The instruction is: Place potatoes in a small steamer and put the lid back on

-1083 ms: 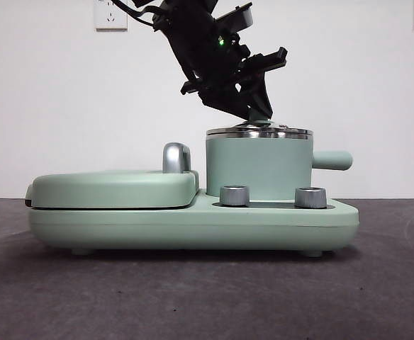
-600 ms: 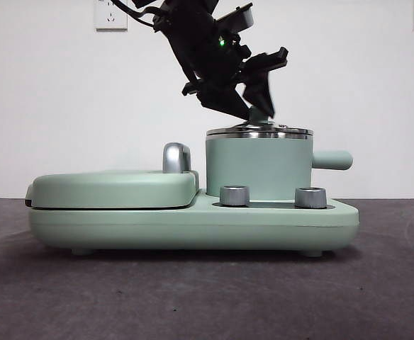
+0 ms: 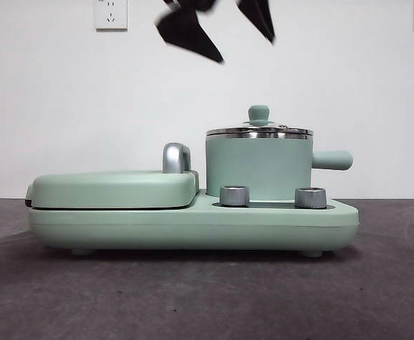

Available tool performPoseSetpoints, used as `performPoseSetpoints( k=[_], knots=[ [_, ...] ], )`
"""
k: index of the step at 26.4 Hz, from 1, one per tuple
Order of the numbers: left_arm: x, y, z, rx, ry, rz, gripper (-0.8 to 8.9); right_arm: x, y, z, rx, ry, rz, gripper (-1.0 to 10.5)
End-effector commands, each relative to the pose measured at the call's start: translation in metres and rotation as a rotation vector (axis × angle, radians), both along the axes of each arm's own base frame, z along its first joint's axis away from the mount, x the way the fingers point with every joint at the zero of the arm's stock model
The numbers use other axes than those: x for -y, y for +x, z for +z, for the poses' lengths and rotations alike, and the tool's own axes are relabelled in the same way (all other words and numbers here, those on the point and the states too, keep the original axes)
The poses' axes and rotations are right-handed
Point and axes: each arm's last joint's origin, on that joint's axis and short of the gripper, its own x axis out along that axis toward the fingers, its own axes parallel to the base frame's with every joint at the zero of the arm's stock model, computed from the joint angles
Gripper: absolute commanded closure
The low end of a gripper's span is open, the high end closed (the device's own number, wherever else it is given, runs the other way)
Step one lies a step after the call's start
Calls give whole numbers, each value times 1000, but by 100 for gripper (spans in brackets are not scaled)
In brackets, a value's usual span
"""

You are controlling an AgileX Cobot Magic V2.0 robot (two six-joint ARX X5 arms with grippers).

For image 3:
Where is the glass pot lid green knob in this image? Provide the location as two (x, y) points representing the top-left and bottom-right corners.
(206, 104), (313, 137)

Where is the silver control knob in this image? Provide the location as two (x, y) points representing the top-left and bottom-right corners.
(219, 185), (251, 207)
(294, 186), (328, 209)

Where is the mint green griddle cover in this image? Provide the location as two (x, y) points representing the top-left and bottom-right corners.
(25, 169), (201, 210)

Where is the mint green breakfast machine base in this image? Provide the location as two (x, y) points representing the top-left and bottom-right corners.
(27, 189), (360, 256)

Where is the white wall socket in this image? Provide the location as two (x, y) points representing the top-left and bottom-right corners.
(94, 0), (128, 31)

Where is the chrome griddle handle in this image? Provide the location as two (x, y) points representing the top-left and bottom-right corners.
(162, 142), (193, 174)

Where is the mint green pot with handle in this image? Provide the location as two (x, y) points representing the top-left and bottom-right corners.
(204, 130), (353, 200)

